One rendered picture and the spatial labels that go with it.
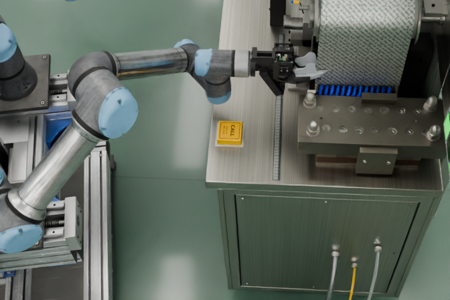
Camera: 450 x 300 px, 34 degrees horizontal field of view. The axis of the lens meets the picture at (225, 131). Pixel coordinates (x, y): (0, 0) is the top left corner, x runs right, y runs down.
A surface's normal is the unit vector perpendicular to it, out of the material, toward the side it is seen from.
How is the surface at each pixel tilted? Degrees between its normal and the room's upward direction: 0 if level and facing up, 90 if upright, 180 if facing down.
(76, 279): 0
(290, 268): 90
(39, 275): 0
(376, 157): 90
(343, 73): 90
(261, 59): 90
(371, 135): 0
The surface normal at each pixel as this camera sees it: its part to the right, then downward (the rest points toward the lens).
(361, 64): -0.07, 0.83
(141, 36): -0.04, -0.56
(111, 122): 0.68, 0.55
